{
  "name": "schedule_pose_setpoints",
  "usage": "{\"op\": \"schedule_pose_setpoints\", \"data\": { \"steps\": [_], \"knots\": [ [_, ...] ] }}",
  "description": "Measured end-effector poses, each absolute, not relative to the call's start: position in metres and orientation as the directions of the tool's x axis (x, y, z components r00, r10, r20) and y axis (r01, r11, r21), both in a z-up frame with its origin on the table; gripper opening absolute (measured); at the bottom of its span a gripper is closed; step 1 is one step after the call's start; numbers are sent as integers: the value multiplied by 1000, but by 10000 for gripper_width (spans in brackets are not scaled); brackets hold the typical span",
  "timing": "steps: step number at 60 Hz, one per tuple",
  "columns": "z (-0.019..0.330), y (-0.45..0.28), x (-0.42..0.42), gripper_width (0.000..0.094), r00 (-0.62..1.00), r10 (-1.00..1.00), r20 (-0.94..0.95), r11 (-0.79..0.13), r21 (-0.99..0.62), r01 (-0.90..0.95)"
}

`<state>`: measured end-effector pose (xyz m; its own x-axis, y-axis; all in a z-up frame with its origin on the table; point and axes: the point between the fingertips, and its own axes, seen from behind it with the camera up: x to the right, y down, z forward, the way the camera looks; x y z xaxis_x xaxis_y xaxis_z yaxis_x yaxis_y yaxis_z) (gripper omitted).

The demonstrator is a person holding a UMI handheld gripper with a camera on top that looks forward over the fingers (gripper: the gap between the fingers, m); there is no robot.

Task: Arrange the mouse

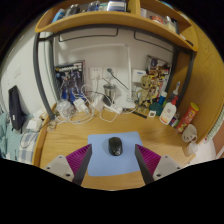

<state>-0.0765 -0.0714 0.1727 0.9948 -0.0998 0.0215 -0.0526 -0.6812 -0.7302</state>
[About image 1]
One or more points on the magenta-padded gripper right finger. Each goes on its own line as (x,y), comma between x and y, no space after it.
(166,165)

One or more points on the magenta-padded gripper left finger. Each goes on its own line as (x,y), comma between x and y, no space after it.
(59,165)

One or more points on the black computer mouse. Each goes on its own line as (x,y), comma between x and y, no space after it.
(115,146)

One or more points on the light blue mouse pad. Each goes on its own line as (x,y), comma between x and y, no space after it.
(100,160)

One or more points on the small white cup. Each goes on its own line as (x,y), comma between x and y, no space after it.
(190,149)

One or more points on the white mug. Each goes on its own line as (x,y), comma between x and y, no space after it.
(188,133)

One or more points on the white paper box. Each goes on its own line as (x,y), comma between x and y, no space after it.
(34,125)

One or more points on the white pump lotion bottle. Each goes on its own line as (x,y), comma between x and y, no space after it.
(167,113)

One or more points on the red snack can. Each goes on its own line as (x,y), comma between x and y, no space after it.
(187,117)

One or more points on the small white cube clock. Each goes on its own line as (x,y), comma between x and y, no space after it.
(152,113)

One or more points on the bed with teal blanket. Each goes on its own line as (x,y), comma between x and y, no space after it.
(8,140)

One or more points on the clear plastic jar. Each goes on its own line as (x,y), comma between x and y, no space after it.
(64,108)

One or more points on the teal box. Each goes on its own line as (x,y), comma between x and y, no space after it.
(156,107)

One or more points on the small white charger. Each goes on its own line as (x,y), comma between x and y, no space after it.
(80,105)

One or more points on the blue bottle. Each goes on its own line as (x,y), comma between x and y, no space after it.
(162,98)

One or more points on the black backpack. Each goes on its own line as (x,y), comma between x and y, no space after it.
(16,108)

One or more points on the large white power adapter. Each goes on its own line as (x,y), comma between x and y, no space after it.
(97,103)

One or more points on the brown tree figure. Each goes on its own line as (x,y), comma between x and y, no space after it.
(146,91)

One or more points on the white power strip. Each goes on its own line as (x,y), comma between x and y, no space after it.
(114,108)

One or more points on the blue robot model kit box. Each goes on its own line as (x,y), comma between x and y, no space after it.
(70,80)

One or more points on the metal cup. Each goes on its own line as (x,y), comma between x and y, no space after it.
(110,91)

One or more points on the colourful model kit box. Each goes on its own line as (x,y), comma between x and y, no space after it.
(161,68)

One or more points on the white wall box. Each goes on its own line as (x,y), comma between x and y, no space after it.
(138,75)

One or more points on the white wall socket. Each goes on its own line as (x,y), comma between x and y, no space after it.
(113,74)
(96,73)

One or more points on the wooden shelf unit, grey frame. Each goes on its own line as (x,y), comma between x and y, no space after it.
(100,21)

